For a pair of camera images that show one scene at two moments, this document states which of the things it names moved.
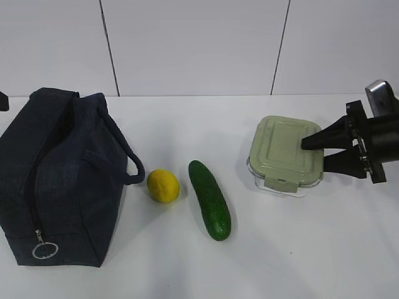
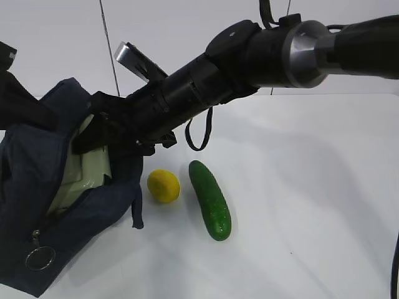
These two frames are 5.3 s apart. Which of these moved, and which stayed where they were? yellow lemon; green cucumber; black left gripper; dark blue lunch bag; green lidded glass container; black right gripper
Moved: dark blue lunch bag; black right gripper; black left gripper; green lidded glass container
Stayed: yellow lemon; green cucumber
